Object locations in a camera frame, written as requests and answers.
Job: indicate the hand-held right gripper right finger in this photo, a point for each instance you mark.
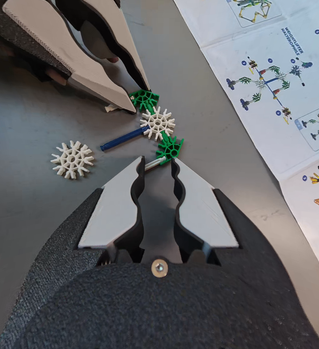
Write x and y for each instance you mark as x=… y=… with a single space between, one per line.
x=205 y=215

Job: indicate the green white toy connector assembly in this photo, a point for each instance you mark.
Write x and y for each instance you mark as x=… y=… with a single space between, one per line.
x=121 y=140

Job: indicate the white snowflake toy connector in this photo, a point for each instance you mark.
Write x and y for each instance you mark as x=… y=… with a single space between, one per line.
x=72 y=154

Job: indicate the folded paper instruction sheet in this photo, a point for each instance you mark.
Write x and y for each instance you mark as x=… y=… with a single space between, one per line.
x=222 y=32

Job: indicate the person's left hand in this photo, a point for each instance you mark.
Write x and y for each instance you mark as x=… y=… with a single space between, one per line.
x=56 y=77

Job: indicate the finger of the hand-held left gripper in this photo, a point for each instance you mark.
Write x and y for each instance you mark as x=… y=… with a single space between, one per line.
x=66 y=57
x=121 y=32

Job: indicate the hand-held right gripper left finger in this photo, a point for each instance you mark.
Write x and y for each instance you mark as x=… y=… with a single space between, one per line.
x=113 y=215

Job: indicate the grey desk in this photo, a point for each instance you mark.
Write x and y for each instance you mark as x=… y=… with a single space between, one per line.
x=39 y=122

